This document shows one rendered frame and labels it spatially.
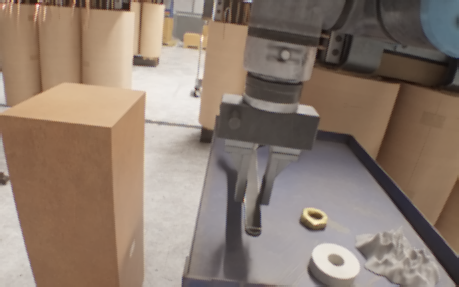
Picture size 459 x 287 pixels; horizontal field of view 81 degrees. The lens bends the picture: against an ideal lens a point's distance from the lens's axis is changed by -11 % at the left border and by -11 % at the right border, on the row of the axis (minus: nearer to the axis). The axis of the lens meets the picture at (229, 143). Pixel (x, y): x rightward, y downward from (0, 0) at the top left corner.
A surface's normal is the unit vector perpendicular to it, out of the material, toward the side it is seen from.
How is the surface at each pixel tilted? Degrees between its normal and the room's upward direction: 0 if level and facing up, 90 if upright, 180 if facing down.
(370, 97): 90
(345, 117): 90
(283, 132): 90
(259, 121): 90
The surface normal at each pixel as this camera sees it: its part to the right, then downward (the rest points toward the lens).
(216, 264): 0.14, -0.91
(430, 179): 0.03, 0.40
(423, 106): -0.65, 0.22
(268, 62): -0.35, 0.34
